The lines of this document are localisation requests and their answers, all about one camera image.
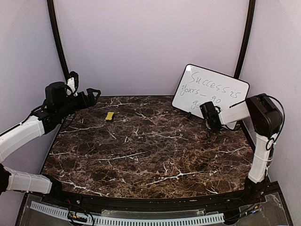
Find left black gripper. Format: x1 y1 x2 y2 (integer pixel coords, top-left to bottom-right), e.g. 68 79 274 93
57 88 100 119

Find yellow black eraser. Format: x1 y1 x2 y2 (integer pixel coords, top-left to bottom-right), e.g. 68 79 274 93
105 112 115 121

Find white whiteboard black frame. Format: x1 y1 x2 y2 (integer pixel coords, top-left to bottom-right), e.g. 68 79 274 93
172 64 250 118

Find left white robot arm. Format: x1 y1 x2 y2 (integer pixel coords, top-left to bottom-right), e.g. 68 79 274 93
0 80 101 205

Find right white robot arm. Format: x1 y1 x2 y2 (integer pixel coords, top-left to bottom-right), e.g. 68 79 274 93
200 93 285 204

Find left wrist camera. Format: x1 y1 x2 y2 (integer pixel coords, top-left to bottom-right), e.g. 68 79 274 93
66 71 79 97

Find left black frame post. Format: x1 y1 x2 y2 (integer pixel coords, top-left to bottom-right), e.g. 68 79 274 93
47 0 69 81

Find black frame post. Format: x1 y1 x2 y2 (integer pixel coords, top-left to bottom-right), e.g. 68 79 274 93
234 0 256 79
47 0 69 81

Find white slotted cable duct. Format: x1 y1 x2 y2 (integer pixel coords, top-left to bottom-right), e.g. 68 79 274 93
30 201 224 226

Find black front rail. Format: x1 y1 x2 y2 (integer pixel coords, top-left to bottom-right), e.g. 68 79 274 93
39 190 266 213

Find right black frame post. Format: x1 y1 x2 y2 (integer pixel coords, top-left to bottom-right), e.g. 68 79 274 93
234 0 256 79

